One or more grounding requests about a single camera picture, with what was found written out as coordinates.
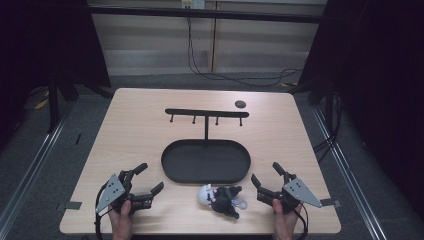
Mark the black hook rack with tray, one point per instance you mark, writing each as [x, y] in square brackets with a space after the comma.
[205, 161]

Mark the white wall socket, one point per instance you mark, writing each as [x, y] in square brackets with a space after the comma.
[193, 3]

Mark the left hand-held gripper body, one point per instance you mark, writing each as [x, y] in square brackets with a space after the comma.
[115, 191]

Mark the person's left hand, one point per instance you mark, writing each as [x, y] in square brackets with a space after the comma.
[121, 221]

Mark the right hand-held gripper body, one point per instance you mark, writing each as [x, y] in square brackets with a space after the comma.
[295, 193]

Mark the black horizontal bar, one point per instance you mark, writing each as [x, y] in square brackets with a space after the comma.
[206, 14]

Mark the black metal stand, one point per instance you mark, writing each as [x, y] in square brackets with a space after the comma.
[53, 103]
[329, 110]

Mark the person's right hand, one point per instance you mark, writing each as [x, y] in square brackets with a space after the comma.
[285, 221]

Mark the yellow floor marker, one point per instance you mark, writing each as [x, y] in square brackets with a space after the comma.
[42, 104]

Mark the grey tape strip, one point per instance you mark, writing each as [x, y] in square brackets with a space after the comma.
[330, 202]
[73, 205]

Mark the metal floor rail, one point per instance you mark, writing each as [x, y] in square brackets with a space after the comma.
[346, 173]
[30, 176]

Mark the black round disc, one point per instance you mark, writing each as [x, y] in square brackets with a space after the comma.
[240, 104]

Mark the black curtain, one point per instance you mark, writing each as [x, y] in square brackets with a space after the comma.
[376, 83]
[43, 43]

